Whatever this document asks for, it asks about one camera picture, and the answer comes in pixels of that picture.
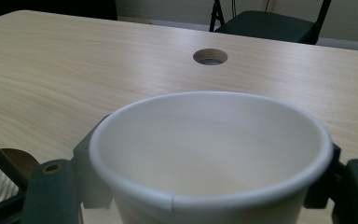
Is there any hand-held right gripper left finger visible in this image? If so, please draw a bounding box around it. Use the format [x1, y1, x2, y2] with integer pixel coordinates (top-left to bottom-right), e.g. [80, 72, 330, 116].
[21, 114, 114, 224]

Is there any single white paper cup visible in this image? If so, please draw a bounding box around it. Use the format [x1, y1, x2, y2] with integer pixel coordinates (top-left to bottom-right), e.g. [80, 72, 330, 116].
[89, 91, 335, 224]

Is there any black curtain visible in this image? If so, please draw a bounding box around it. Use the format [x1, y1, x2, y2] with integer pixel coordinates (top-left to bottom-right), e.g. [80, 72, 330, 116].
[0, 0, 118, 22]

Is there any black folding chair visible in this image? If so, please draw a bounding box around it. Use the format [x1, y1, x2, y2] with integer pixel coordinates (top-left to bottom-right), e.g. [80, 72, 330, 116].
[208, 0, 333, 46]

